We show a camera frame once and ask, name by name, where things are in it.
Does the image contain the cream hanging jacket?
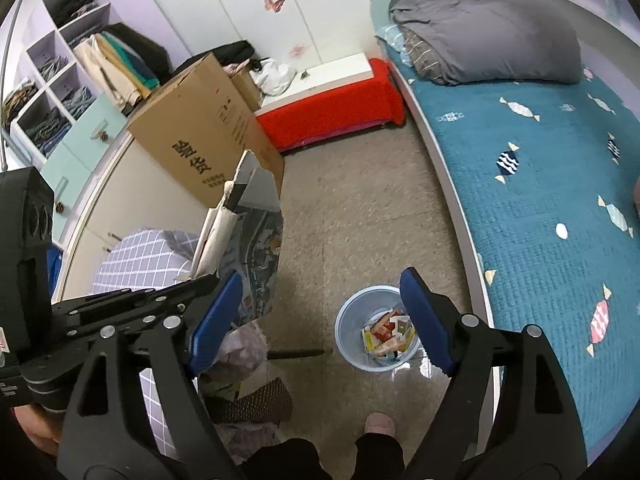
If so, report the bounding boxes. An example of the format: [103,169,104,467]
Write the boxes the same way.
[74,35,146,108]

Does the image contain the bed with teal cover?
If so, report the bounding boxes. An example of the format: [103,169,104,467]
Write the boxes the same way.
[385,55,640,456]

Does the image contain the teal hanging garment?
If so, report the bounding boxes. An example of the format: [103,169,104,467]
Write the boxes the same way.
[100,32,161,88]

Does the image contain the grey quilt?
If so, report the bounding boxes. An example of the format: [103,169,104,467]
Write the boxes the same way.
[389,0,583,86]

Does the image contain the dark patterned bag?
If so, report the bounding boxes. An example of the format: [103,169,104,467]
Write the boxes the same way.
[207,376,294,426]

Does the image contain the white wardrobe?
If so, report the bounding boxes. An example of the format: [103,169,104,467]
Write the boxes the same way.
[127,0,401,78]

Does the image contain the black pointed rod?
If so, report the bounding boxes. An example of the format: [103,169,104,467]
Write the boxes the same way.
[266,348,327,361]

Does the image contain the person's black pants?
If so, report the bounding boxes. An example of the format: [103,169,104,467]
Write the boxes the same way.
[240,432,406,480]

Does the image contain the blue plastic bucket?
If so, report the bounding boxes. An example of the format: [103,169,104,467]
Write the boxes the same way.
[334,285,426,372]

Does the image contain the black clothes pile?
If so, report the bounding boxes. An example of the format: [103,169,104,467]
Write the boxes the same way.
[172,40,256,73]

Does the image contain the folded black clothes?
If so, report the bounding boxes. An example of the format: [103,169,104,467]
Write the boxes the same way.
[52,0,98,26]

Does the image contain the table with checkered cloth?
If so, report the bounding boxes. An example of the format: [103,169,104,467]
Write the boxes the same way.
[90,228,221,461]

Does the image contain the teal plaid pillow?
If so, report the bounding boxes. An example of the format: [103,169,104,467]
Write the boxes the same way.
[375,25,416,68]

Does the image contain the white board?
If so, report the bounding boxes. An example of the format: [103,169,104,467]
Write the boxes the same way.
[260,52,377,108]

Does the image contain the brown camouflage clothes pile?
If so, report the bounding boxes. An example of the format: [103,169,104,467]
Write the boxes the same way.
[2,82,38,126]

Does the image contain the large cardboard box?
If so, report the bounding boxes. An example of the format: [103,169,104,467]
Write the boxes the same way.
[127,52,286,208]

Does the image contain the red covered bench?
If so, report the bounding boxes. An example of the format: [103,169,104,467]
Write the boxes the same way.
[255,58,407,153]

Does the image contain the cream low cabinet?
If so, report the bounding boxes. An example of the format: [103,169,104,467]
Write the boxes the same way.
[50,132,221,301]

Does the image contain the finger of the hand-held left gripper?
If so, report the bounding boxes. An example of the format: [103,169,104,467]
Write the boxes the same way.
[50,275,223,346]

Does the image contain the folded grey jeans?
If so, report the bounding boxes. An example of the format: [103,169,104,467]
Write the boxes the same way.
[37,55,68,81]

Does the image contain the printed paper bag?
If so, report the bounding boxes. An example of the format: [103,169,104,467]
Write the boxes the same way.
[191,150,284,326]

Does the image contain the black hanging jacket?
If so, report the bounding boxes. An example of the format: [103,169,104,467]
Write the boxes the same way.
[102,22,173,81]

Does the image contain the folded dark grey clothes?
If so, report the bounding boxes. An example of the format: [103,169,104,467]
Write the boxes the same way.
[25,107,66,143]

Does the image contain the person's pink slipper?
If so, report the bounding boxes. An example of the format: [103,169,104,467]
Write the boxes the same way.
[365,412,396,438]

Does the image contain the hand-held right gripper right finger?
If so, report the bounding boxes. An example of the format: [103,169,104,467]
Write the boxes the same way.
[399,266,589,480]

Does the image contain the white plastic bag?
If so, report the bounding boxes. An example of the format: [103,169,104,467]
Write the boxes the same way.
[249,57,297,97]

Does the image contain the translucent plastic bag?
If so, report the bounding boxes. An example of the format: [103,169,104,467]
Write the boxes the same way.
[215,321,271,386]

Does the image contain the purple floral cloth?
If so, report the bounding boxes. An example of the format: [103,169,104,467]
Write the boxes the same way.
[222,420,281,461]

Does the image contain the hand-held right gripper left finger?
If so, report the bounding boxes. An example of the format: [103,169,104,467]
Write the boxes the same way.
[56,272,246,480]

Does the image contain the yellow hanging garment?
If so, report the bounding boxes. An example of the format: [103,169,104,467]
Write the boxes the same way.
[97,35,153,98]

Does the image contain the light green drawer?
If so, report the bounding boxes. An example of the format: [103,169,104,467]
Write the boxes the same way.
[40,147,101,250]
[64,94,130,153]

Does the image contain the person's left hand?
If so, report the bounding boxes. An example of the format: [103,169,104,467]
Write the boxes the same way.
[12,402,67,458]

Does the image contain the stepped lilac shelf cabinet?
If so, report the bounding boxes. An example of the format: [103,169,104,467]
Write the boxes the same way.
[0,0,173,251]

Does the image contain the red snack bag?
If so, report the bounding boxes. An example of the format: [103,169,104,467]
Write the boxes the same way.
[367,317,408,348]

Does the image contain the folded blue jeans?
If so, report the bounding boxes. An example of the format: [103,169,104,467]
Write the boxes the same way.
[62,85,96,116]

